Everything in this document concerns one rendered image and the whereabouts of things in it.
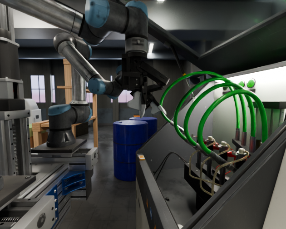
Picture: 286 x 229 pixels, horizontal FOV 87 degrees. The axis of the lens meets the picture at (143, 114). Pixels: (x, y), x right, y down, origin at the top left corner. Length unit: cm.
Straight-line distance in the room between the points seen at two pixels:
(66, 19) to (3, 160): 57
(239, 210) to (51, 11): 73
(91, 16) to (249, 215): 63
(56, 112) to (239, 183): 86
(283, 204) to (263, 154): 11
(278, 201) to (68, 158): 88
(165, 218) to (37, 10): 71
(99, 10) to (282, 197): 63
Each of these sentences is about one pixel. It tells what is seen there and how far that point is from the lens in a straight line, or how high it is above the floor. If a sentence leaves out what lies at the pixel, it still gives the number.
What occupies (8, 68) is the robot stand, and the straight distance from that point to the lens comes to 81.
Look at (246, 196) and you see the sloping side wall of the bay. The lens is 46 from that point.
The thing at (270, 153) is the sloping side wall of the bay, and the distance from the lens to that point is 47.
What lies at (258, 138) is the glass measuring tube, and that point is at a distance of 86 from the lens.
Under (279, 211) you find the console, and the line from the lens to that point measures 50.
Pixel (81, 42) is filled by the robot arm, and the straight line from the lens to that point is 108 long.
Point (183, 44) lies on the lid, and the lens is 105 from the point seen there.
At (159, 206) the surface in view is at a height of 95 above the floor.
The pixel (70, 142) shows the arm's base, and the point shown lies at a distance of 97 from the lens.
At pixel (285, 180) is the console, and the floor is 111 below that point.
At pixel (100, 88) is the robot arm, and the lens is 73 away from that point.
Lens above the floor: 129
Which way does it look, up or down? 5 degrees down
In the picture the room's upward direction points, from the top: straight up
